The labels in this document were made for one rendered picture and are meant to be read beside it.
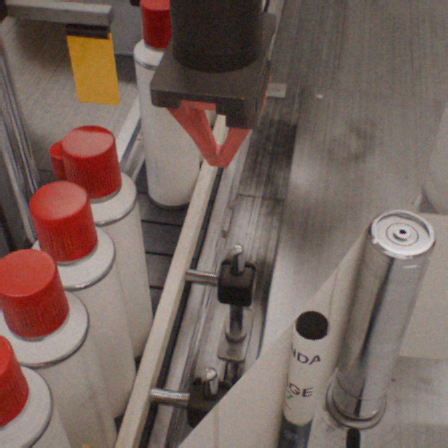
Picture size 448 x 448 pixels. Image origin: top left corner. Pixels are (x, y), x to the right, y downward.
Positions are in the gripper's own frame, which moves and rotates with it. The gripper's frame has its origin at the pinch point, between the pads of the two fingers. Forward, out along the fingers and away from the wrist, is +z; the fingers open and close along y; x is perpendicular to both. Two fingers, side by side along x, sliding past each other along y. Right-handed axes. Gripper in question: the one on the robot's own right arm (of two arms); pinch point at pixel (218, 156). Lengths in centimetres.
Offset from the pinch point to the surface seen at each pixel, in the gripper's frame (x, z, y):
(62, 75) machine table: 28.5, 19.0, 34.4
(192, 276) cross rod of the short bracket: 1.8, 10.6, -3.1
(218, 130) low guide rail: 3.2, 10.4, 15.8
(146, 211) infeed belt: 8.6, 13.7, 6.4
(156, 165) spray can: 7.4, 8.4, 7.3
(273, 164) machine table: -2.0, 19.0, 21.4
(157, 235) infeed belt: 6.7, 13.7, 3.5
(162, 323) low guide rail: 2.9, 10.0, -8.5
